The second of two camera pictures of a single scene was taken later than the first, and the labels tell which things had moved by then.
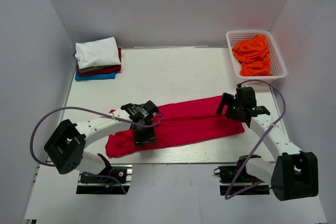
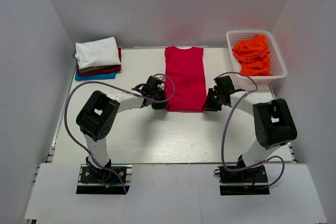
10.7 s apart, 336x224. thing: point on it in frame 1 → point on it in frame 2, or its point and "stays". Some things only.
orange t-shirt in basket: (253, 55) stays
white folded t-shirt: (97, 53) stays
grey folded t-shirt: (92, 69) stays
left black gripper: (150, 136) → (161, 106)
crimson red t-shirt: (180, 123) → (185, 84)
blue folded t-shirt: (112, 75) stays
